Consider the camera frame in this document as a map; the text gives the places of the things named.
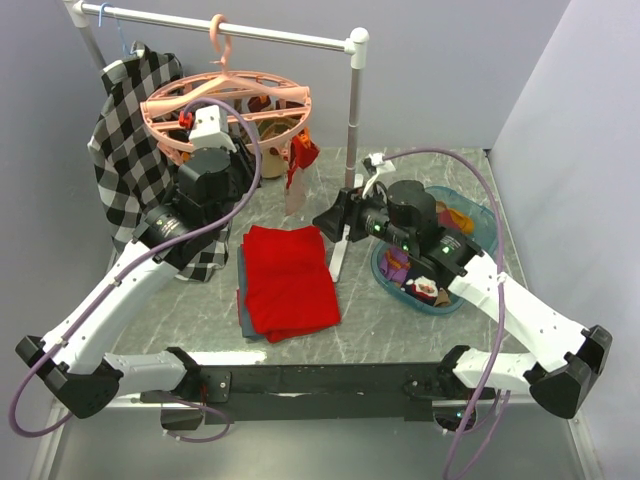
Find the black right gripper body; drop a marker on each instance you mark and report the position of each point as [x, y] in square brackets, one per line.
[370, 215]

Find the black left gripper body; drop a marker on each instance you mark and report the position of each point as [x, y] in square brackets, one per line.
[243, 181]

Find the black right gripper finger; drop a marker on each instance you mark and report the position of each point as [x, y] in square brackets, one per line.
[339, 214]
[335, 236]

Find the navy patterned sock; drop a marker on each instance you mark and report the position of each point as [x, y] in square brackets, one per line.
[426, 291]

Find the pink round sock hanger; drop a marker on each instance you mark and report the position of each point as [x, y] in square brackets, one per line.
[292, 103]

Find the orange hanger clip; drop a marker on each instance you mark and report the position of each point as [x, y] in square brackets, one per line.
[303, 139]

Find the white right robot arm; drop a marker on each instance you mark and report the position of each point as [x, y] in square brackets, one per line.
[563, 360]

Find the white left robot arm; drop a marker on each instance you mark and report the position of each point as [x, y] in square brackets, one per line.
[74, 360]

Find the yellow sock in basket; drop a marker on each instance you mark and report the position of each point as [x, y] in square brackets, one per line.
[462, 221]

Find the striped beige sock left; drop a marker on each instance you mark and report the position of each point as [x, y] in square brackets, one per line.
[274, 162]

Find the striped beige sock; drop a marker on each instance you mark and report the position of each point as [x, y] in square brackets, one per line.
[274, 162]
[259, 104]

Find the grey folded cloth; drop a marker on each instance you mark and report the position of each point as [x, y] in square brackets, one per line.
[245, 321]

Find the red folded cloth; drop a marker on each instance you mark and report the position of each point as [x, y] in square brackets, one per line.
[290, 289]

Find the black white checkered shirt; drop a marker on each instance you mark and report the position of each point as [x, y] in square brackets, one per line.
[133, 176]

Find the teal plastic basket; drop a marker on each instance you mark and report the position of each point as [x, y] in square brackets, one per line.
[447, 260]

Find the striped beige sock right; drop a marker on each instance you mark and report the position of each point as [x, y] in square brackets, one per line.
[259, 104]

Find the silver clothes rack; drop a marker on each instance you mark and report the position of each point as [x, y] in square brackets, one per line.
[319, 80]

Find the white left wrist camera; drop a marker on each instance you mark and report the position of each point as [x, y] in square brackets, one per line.
[207, 128]

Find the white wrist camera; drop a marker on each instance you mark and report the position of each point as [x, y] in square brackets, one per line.
[207, 128]
[376, 165]

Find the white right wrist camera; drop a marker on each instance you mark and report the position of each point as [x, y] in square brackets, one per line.
[376, 165]

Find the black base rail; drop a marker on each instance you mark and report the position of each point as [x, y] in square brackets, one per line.
[326, 391]

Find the blue wire hanger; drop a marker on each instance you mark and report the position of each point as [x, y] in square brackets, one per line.
[127, 49]

